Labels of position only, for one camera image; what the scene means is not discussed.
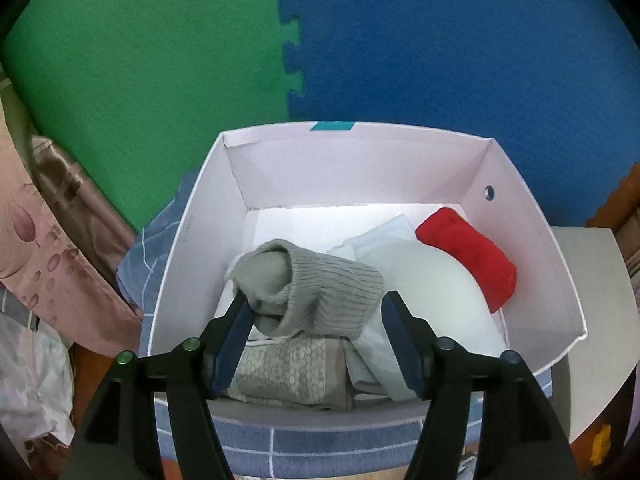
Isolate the pink floral curtain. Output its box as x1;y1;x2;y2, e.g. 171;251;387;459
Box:
0;65;146;358

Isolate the grey knitted sock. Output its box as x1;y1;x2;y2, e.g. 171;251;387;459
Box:
234;240;385;338

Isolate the white bra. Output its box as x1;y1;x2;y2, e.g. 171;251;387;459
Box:
357;240;508;361

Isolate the red folded cloth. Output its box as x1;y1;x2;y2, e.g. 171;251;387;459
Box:
415;207;517;314

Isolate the white shoe box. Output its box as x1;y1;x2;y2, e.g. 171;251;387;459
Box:
149;121;587;433

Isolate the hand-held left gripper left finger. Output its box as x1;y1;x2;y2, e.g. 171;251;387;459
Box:
62;294;258;480

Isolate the blue foam mat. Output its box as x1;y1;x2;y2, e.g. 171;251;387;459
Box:
272;0;640;228

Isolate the pale blue cloth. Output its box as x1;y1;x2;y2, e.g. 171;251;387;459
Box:
327;214;418;402

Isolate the green foam mat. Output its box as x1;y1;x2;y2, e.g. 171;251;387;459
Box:
0;0;307;233

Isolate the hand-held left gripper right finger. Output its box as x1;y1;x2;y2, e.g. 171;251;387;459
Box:
381;290;583;480

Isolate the white crumpled cloth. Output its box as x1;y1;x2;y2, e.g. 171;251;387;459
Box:
0;305;76;456

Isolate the blue checked cloth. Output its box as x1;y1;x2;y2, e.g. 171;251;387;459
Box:
116;172;553;478

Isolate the beige patterned underwear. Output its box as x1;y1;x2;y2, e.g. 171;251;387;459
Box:
227;335;356;411

